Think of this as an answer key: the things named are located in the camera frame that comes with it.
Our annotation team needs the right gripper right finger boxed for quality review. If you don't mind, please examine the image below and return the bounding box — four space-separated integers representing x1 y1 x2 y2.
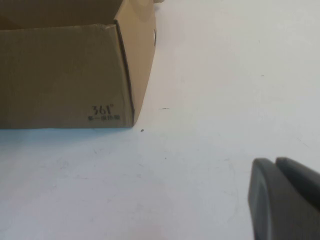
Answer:
274 156 320 215

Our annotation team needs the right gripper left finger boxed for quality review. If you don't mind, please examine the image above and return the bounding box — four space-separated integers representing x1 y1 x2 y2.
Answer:
247 157 320 240

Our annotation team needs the brown cardboard shoe box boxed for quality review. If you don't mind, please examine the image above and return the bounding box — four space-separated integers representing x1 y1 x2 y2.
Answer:
0 0 157 130

